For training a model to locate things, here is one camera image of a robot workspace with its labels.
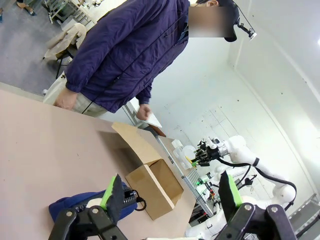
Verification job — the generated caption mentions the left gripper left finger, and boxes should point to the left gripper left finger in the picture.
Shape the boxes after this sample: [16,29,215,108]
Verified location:
[48,173,128,240]

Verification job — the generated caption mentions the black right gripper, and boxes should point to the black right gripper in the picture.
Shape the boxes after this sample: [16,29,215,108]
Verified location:
[191,144,221,168]

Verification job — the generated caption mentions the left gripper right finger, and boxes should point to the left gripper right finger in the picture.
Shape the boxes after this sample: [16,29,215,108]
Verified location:
[216,170,298,240]

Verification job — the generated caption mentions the green lit control box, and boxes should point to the green lit control box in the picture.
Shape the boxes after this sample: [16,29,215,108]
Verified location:
[196,176,210,188]

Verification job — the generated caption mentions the brown cardboard box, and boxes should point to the brown cardboard box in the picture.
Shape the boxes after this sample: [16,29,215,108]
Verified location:
[111,121,185,221]

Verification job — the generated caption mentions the person's left hand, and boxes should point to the person's left hand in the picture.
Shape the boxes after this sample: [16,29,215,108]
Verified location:
[136,104,153,121]

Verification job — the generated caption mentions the person's right hand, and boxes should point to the person's right hand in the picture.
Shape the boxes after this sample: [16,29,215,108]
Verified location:
[54,87,79,110]

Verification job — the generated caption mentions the clear plastic containers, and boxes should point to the clear plastic containers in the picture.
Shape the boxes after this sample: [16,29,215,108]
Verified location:
[171,139,197,171]

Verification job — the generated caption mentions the blue giant-zipper pencil case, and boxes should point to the blue giant-zipper pencil case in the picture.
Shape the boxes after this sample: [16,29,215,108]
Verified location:
[48,181,147,223]

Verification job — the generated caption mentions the brown wooden board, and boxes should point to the brown wooden board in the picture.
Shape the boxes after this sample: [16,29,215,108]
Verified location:
[148,124,167,138]

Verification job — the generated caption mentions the white side table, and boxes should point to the white side table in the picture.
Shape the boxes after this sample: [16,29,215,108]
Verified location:
[122,96,163,130]

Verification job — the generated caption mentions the black metal shelf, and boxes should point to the black metal shelf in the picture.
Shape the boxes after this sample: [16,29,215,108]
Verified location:
[287,192,320,240]

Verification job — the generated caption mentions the beige trousers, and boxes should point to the beige trousers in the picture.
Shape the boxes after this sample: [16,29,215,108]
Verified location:
[42,72,108,118]

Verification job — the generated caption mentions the person in navy jacket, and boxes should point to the person in navy jacket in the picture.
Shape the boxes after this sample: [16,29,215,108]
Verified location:
[64,0,191,114]

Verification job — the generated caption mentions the person's blurred head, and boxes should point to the person's blurred head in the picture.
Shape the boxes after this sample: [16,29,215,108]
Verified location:
[188,0,235,38]

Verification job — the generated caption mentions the black chair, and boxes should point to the black chair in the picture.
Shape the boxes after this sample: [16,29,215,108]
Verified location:
[41,46,77,79]

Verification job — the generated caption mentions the black cap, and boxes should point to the black cap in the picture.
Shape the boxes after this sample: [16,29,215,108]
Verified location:
[217,0,238,43]

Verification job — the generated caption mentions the beige coat on chair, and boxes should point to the beige coat on chair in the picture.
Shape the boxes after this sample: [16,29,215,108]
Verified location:
[43,22,88,61]

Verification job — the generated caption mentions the white background table frames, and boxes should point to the white background table frames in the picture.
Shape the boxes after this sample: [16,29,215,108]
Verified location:
[43,0,111,27]

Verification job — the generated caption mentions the background person's feet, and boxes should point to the background person's feet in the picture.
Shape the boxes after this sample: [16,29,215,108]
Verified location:
[14,0,37,16]

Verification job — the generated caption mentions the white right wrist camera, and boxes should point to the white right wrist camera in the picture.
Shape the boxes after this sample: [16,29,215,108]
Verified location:
[199,136,221,149]

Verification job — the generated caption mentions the aluminium frame rack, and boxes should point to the aluminium frame rack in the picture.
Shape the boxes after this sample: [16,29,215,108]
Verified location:
[154,132,218,223]

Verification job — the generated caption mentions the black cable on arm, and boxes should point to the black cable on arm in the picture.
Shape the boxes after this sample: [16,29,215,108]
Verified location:
[218,156,298,211]

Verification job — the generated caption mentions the black head-mounted camera rig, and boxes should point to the black head-mounted camera rig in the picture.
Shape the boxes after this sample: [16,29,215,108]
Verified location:
[234,0,258,41]

